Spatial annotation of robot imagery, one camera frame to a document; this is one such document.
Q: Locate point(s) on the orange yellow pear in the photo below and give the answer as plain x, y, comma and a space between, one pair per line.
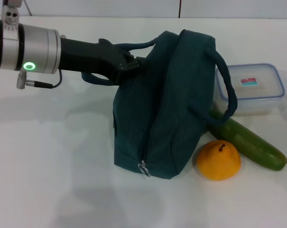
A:
219, 161

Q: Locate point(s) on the green cucumber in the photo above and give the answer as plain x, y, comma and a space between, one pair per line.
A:
254, 145

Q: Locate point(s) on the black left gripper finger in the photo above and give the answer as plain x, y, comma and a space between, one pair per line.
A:
127, 52
135, 63

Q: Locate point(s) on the dark teal insulated lunch bag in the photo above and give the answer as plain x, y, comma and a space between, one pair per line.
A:
169, 107

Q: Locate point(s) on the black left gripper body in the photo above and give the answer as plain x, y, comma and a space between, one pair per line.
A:
91, 59

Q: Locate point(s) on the clear plastic food container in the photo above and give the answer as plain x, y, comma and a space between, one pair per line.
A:
250, 90

